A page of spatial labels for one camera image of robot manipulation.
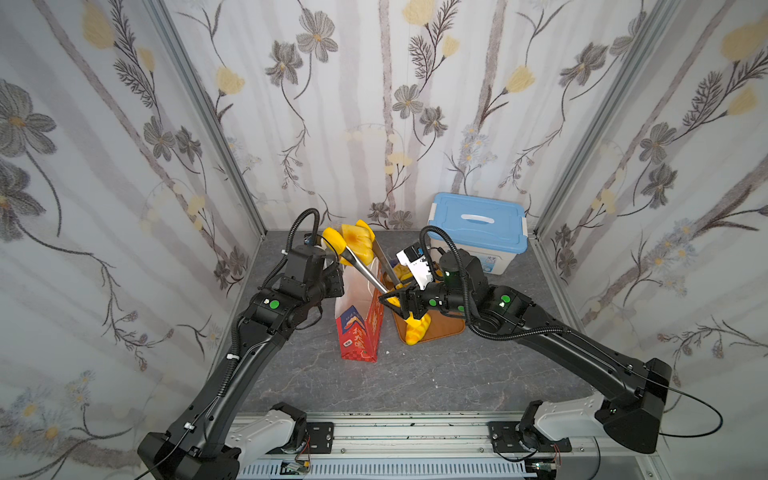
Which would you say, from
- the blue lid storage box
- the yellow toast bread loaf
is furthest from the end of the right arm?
the blue lid storage box

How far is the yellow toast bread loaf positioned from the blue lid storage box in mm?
372

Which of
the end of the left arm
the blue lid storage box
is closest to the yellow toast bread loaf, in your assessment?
the end of the left arm

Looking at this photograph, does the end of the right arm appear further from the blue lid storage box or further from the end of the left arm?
the blue lid storage box

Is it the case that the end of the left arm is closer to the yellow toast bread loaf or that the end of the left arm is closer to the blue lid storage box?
the yellow toast bread loaf

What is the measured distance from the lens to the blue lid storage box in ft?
3.18

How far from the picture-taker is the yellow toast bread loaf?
662 millimetres

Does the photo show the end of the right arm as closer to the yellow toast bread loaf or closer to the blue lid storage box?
the yellow toast bread loaf
